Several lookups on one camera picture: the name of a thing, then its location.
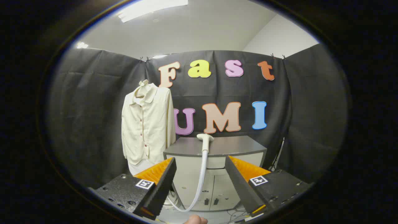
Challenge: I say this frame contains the thin metal stand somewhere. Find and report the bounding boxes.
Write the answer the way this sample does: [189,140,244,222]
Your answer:
[271,137,285,171]

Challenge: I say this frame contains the white cloth under shirt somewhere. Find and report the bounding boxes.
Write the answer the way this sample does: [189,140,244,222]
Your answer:
[128,157,157,176]

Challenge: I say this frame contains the loose floor cables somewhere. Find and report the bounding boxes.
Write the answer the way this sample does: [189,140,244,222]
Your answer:
[226,208,249,224]

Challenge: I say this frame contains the cream button-up shirt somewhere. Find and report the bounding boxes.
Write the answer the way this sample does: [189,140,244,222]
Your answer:
[121,80,176,166]

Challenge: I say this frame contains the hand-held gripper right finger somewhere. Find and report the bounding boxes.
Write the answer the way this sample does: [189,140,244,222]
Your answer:
[224,155,313,217]

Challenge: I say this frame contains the grey and white cabinet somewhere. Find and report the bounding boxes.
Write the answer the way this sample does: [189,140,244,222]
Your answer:
[163,135,268,212]

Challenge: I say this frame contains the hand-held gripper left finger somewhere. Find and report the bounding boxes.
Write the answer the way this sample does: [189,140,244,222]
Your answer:
[89,157,177,221]

